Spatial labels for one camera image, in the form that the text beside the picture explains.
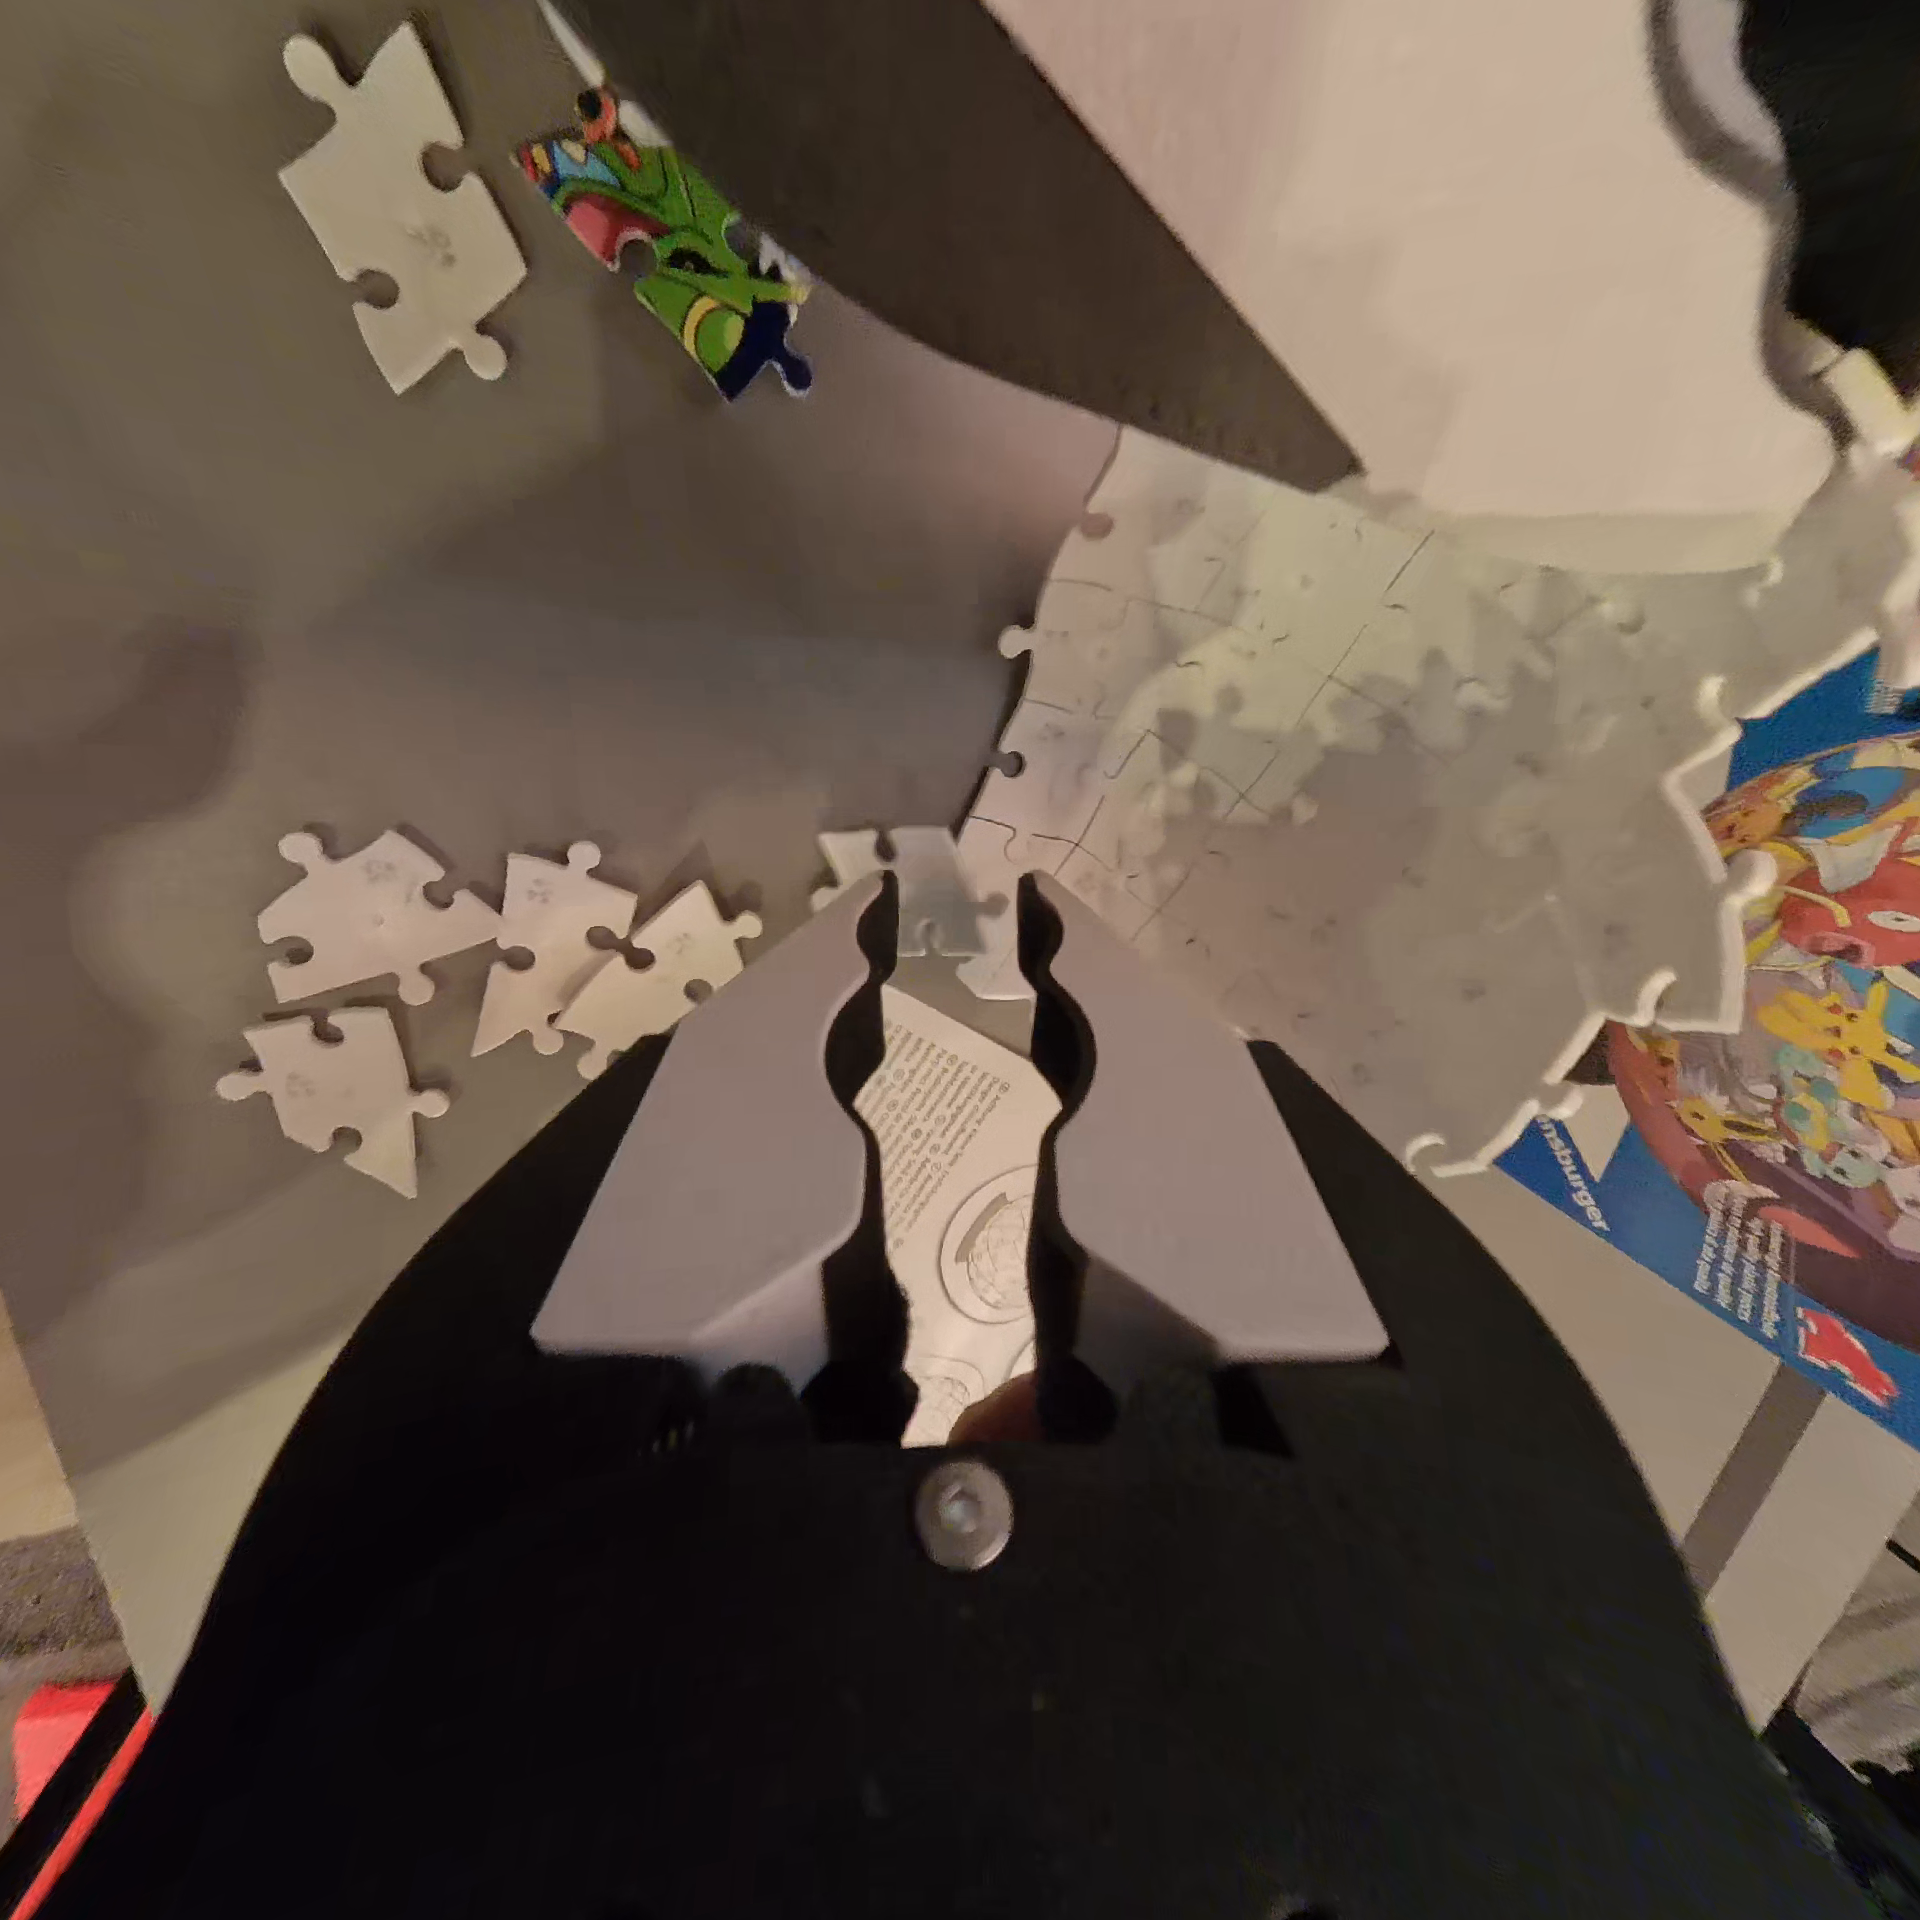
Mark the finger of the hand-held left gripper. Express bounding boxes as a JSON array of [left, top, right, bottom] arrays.
[[982, 0, 1920, 579]]

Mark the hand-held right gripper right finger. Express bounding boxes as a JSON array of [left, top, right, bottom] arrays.
[[1017, 872, 1393, 1440]]

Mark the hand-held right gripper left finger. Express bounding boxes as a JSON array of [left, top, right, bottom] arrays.
[[529, 870, 905, 1440]]

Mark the white puzzle piece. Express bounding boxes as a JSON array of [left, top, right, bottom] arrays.
[[468, 838, 643, 1063], [552, 879, 769, 1080], [252, 824, 507, 1011], [813, 824, 1011, 965], [214, 1000, 456, 1201], [274, 17, 530, 397]]

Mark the partly built puzzle ball shell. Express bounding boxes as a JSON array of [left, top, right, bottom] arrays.
[[960, 427, 1920, 1181]]

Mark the green colourful puzzle piece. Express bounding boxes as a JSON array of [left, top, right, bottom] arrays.
[[514, 86, 822, 406]]

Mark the blue puzzle box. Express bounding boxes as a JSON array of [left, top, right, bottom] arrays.
[[1500, 644, 1920, 1451]]

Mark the white instruction leaflet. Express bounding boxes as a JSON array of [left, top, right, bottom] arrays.
[[856, 983, 1069, 1449]]

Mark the black and red bag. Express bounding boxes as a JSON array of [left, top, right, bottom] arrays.
[[0, 1677, 156, 1920]]

